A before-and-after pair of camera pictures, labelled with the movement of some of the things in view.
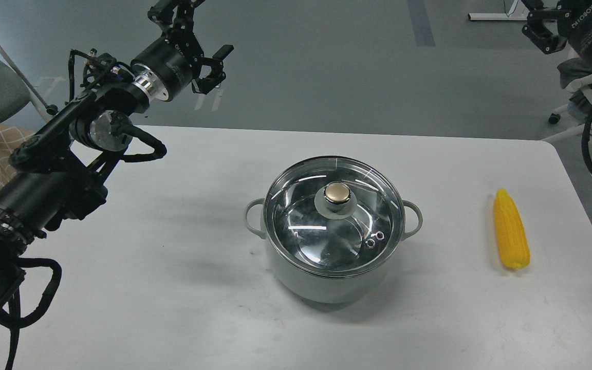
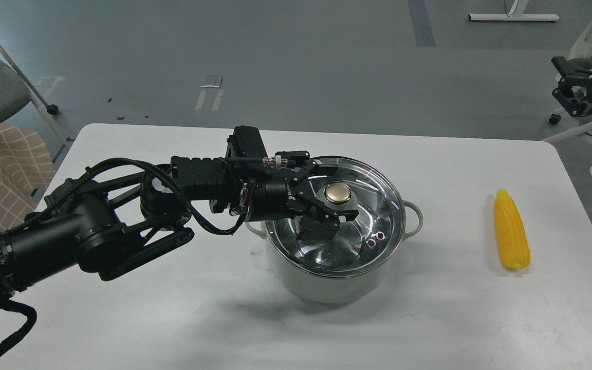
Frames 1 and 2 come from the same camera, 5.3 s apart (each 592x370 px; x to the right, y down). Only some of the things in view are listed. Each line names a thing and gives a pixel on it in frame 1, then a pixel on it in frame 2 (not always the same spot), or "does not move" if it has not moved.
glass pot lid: (333, 216) does not move
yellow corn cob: (510, 231) does not move
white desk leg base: (518, 11) does not move
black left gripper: (164, 70) to (269, 181)
